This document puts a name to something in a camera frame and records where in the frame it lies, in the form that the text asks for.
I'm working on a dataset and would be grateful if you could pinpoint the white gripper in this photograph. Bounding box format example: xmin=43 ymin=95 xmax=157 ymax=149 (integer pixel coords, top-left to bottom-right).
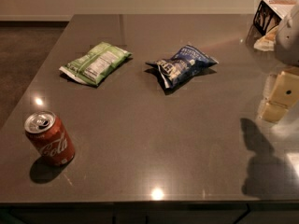
xmin=253 ymin=4 xmax=299 ymax=123

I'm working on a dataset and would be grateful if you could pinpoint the blue chip bag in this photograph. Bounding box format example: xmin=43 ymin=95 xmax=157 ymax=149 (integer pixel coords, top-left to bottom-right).
xmin=147 ymin=45 xmax=218 ymax=89

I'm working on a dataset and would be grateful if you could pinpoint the green chip bag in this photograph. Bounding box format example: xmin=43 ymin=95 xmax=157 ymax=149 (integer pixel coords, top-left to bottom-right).
xmin=59 ymin=42 xmax=131 ymax=87

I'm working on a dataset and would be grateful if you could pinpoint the dark snack box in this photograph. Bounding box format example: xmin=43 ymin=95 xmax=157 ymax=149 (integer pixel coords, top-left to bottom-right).
xmin=253 ymin=0 xmax=298 ymax=35

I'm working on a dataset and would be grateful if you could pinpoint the red Coca-Cola can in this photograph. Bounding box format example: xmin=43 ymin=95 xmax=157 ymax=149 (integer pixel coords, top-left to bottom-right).
xmin=24 ymin=111 xmax=75 ymax=166

